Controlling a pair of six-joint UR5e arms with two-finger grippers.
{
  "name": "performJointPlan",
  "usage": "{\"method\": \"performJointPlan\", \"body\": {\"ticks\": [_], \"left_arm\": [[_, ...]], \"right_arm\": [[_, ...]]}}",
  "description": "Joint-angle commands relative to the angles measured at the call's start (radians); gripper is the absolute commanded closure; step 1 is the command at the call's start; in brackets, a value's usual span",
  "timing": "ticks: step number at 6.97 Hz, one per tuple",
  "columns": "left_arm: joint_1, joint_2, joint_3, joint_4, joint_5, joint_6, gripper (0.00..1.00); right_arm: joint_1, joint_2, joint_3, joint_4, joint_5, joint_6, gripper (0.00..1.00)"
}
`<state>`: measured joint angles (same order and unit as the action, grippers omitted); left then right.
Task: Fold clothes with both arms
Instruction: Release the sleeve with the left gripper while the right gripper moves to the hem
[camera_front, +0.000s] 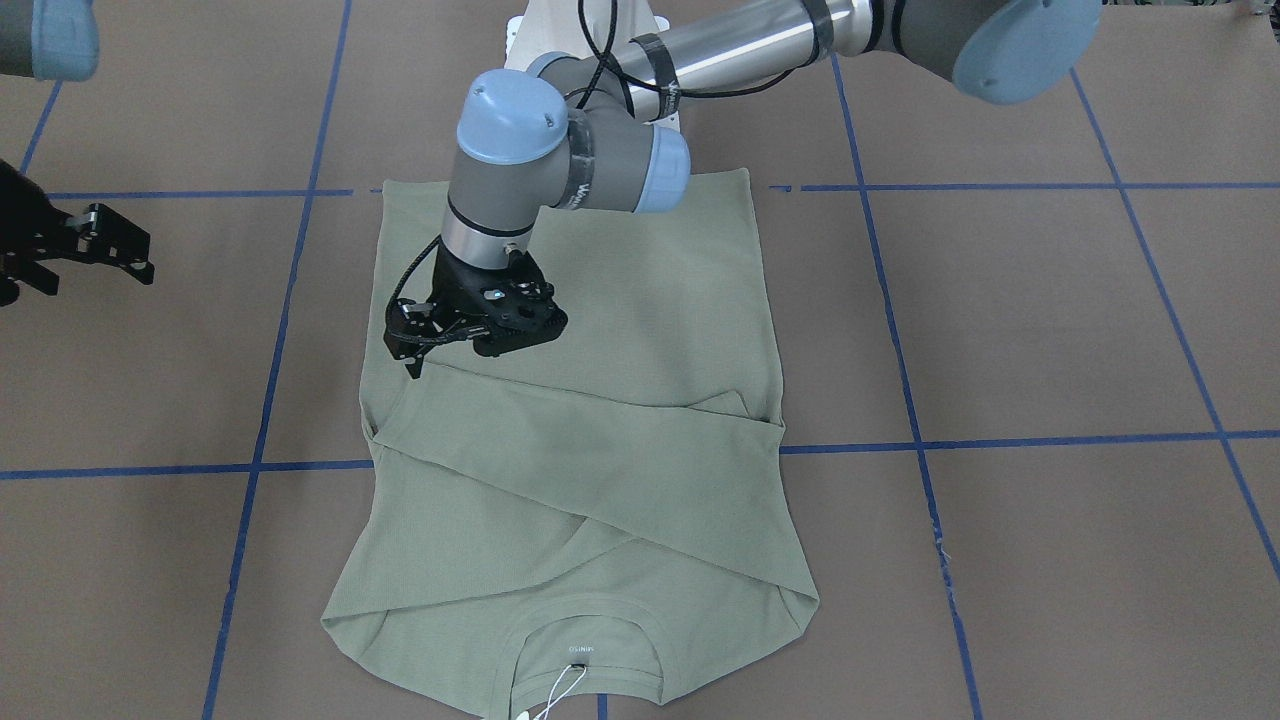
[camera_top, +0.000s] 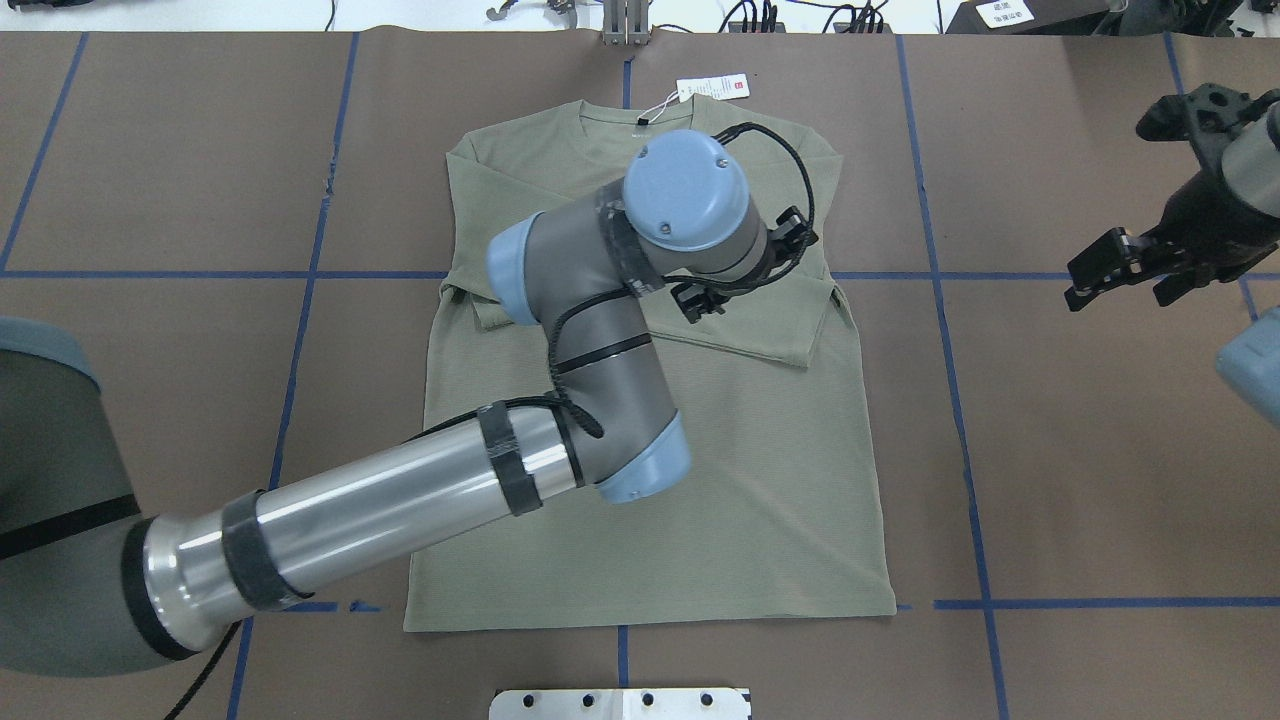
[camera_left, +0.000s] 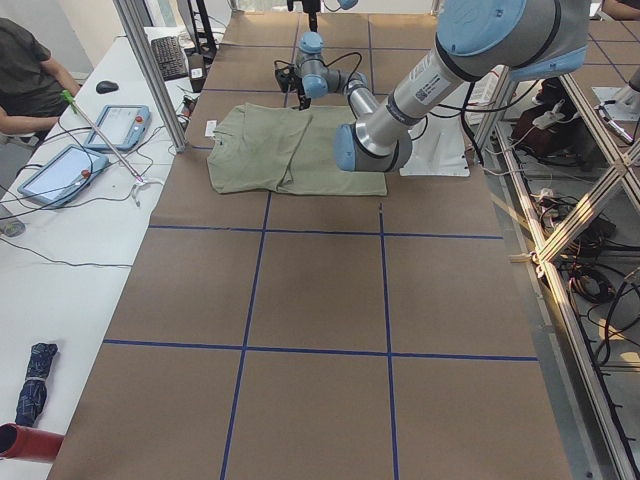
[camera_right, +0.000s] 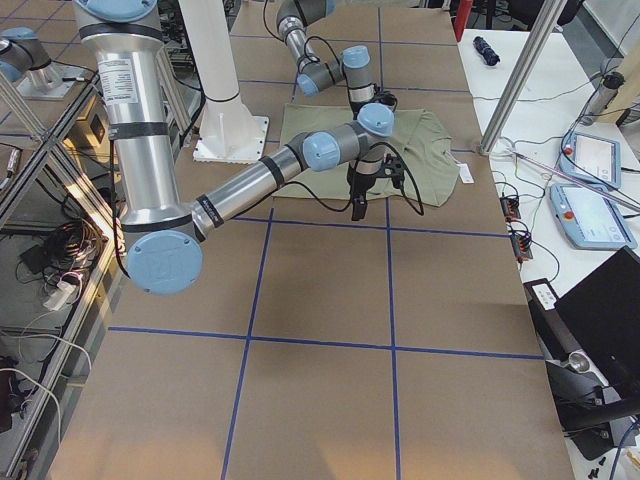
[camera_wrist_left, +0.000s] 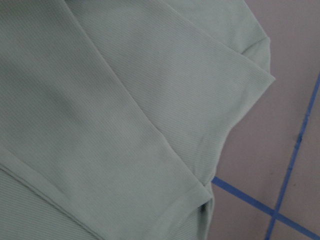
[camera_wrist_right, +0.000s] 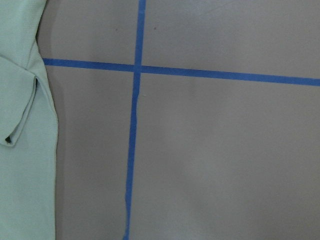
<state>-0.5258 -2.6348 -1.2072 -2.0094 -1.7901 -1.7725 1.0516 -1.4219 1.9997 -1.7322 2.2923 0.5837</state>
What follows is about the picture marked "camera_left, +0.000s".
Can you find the aluminium frame post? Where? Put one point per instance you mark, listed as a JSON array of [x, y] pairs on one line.
[[140, 45]]

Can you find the white paper price tag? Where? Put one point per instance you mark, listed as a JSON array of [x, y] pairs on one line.
[[210, 128]]

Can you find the aluminium truss frame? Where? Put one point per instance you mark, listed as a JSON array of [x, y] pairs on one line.
[[548, 247]]

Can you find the green handled grabber stick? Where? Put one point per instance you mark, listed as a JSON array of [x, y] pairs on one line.
[[140, 181]]

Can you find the black computer mouse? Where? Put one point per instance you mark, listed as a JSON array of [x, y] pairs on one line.
[[106, 86]]

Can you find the folded dark blue umbrella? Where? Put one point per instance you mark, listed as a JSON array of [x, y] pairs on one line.
[[33, 394]]

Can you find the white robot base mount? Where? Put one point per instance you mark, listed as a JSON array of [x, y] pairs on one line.
[[440, 146]]

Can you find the black keyboard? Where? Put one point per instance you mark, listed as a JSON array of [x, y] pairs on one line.
[[169, 57]]

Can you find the seated person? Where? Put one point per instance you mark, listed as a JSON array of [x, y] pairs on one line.
[[32, 82]]

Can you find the blue teach pendant near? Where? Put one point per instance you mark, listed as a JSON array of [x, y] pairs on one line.
[[61, 179]]

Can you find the olive green long-sleeve shirt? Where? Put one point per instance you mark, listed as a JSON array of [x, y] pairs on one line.
[[284, 151]]

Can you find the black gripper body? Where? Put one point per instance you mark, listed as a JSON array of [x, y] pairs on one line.
[[302, 90]]

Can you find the red cylinder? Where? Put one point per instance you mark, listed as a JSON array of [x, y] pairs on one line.
[[29, 444]]

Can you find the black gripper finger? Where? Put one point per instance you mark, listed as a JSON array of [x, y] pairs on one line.
[[304, 101]]

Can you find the blue teach pendant far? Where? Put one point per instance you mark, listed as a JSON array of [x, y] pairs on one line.
[[124, 125]]

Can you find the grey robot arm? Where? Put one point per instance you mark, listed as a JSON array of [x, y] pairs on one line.
[[534, 39], [311, 78]]

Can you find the blue teach pendant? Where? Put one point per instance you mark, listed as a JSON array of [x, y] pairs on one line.
[[61, 179], [124, 125]]

